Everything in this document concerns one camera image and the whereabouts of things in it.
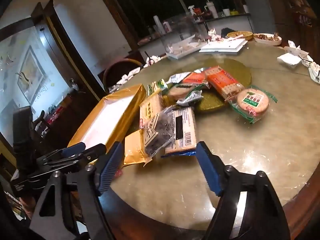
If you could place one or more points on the green snack packet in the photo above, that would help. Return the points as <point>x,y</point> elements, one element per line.
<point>156,86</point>

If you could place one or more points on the small yellow container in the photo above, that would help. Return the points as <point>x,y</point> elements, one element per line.
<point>234,12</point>

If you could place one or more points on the green-white round cracker packet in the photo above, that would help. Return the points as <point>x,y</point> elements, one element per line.
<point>178,92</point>

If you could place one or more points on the crumpled stained tissue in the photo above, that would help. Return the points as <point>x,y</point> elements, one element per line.
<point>214,35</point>

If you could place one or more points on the large orange cracker packet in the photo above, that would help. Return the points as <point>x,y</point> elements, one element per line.
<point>222,80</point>

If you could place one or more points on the dark wooden cabinet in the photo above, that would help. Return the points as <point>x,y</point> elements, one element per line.
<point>62,55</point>

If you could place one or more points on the round brown chair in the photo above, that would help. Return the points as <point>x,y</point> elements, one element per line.
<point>120,66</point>

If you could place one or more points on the tissue with black utensil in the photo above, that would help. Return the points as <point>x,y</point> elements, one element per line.
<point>153,60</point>

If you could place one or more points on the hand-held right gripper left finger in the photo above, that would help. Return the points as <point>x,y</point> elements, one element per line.
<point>110,166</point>

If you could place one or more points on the dark window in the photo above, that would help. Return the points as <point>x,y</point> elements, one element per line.
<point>150,2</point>

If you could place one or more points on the gold cardboard box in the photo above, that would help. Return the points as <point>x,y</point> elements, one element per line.
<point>110,120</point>

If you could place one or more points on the white paper napkin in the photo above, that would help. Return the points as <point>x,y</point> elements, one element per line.
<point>288,59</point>

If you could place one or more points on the white barcode cracker packet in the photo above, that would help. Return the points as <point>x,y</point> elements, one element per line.
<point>186,127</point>

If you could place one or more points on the stack of white cups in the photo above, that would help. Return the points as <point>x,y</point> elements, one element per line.
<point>157,25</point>

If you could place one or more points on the white bowl of food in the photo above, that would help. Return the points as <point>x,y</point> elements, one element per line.
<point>267,39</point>

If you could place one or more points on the gold foil snack packet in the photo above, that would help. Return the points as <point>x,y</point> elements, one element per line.
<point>133,147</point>

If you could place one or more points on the red box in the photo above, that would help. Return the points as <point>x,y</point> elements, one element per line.
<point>198,11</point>

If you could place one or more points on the plastic plate with fork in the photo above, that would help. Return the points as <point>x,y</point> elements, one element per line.
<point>313,68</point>

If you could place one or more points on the white tumbler with straw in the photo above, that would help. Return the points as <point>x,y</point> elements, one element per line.
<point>212,8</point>

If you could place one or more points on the clear plastic wrapper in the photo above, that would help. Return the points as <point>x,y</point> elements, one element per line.
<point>113,88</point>

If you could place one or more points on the clear plastic cover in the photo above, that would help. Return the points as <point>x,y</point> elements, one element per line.
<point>182,30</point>

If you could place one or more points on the orange silver-ended cracker packet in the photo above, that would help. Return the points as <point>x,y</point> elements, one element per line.
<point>195,78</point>

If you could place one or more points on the yellow bowl of food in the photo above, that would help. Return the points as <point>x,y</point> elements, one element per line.
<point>240,35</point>

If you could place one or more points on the white bottle red label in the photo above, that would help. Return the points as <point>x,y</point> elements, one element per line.
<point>166,27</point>

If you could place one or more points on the white spray bottle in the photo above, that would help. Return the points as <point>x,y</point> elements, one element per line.
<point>191,10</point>

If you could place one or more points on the white cup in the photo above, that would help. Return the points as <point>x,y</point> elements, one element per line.
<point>226,12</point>

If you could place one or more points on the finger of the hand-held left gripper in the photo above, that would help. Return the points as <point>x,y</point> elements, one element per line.
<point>73,149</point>
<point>95,152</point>

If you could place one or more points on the yellow cracker packet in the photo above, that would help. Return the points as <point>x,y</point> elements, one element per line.
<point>150,107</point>

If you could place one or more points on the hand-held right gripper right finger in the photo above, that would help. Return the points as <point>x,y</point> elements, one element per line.
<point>208,170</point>

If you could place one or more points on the window counter ledge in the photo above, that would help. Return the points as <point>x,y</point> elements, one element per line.
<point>237,22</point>

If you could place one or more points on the white flat foam tray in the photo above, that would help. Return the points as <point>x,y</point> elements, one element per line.
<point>225,45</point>

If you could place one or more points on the gold round placemat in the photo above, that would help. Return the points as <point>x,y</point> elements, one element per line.
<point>212,102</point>

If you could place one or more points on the white tray with food scraps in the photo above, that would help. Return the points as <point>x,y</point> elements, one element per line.
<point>185,51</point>

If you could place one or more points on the person's left hand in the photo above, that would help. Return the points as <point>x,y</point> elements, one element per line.
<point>27,207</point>

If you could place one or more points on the framed wall picture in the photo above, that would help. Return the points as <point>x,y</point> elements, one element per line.
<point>31,75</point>

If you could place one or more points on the dark seaweed snack packet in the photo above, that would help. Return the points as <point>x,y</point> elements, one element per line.
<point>160,130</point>

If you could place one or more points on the crumpled white tissue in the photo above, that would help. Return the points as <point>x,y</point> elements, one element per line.
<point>123,79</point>
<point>135,72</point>
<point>296,47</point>

